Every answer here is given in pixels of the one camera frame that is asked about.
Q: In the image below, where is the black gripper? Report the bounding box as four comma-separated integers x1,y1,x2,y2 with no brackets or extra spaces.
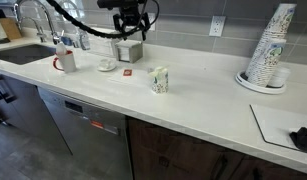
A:
112,7,151,42

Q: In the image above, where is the short patterned paper cup stack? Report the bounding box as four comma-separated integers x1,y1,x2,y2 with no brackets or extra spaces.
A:
247,37,288,88

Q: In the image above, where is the tall patterned paper cup stack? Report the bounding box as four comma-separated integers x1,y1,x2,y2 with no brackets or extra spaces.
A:
244,3,298,81

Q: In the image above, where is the stack of white cup lids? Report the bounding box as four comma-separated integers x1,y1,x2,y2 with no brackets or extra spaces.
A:
268,66,291,89

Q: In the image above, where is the stack of white paper towels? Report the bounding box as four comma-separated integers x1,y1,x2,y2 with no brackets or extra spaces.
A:
85,26,120,58

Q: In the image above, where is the small white teacup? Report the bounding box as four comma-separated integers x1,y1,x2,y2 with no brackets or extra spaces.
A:
99,58,113,69

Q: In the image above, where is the white saucer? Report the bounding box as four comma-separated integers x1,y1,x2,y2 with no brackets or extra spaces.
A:
96,63,117,73

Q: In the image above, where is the clear plastic bottle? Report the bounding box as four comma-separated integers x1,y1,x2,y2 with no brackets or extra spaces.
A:
75,20,92,52

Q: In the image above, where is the white paper towel sheet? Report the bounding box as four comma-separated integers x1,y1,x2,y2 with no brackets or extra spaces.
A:
107,65,155,88

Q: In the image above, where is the blue sponge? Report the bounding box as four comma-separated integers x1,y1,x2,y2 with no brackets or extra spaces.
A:
60,35,74,47

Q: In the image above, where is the tall chrome faucet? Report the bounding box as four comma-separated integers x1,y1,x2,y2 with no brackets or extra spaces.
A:
13,0,61,45

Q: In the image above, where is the small chrome faucet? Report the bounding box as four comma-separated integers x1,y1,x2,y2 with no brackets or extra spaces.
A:
18,16,48,43

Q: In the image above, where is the stainless steel dishwasher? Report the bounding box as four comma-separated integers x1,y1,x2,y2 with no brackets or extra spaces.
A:
37,85,134,180

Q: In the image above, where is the wooden cutting board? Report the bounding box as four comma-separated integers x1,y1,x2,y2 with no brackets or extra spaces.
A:
0,17,23,41

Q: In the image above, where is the white round tray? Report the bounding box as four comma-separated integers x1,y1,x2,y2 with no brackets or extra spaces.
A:
234,70,288,96

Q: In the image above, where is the dark brown wooden cabinet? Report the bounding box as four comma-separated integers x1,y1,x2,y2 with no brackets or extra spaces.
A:
126,115,307,180

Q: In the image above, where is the white mat with black edge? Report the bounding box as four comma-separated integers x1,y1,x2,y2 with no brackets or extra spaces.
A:
249,103,307,152

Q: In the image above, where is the black cloth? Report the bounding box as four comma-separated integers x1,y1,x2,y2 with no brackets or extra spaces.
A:
289,126,307,155

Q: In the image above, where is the white wall outlet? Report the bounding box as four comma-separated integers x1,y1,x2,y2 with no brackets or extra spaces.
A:
208,15,227,38
146,12,157,32

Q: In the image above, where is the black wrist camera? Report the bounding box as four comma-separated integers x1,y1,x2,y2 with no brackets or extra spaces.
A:
96,0,141,10

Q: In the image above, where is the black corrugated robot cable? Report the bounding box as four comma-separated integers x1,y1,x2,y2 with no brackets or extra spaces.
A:
46,0,160,40

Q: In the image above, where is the white mug with red handle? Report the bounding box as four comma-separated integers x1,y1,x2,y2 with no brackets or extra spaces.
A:
52,49,78,74

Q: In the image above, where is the grey cabinet with black handles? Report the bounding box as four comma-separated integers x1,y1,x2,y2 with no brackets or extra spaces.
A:
0,71,73,156

